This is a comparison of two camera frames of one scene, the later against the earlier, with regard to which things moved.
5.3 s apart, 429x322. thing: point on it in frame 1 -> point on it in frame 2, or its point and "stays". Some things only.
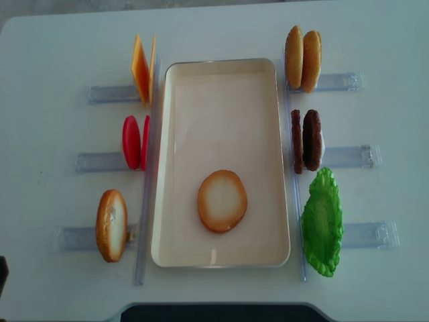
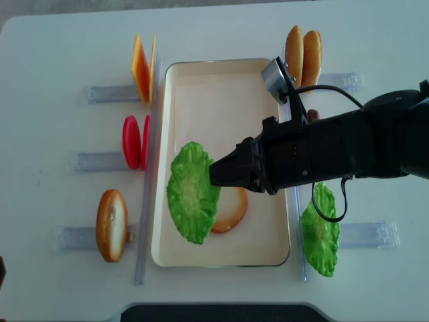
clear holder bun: x=337 y=82 stays
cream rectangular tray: x=221 y=114 stays
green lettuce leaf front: x=322 y=223 -> x=193 y=198
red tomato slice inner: x=145 y=144 stays
